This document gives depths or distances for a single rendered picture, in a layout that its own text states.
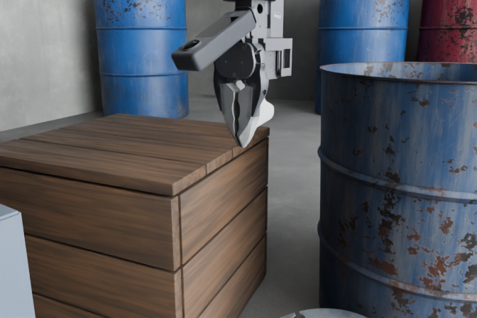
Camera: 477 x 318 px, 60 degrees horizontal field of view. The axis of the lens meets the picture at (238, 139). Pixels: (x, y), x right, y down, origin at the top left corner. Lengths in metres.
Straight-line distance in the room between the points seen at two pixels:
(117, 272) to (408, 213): 0.44
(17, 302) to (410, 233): 0.54
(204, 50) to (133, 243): 0.29
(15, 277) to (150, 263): 0.38
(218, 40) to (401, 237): 0.40
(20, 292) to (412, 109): 0.51
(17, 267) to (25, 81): 2.61
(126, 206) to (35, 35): 2.36
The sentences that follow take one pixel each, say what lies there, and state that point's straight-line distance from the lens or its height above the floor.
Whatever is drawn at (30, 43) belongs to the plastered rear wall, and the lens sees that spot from 2.87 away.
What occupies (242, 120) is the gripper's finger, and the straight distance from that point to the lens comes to 0.57.
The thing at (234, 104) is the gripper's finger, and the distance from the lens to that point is 0.58.
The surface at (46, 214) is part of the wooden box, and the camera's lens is 0.72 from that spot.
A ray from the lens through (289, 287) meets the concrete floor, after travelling 0.97.
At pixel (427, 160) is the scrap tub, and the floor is 0.37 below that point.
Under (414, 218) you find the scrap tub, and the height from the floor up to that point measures 0.28.
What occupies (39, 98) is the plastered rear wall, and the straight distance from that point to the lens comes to 2.90.
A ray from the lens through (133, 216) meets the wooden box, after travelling 0.60.
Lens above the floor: 0.54
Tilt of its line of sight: 14 degrees down
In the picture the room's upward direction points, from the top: straight up
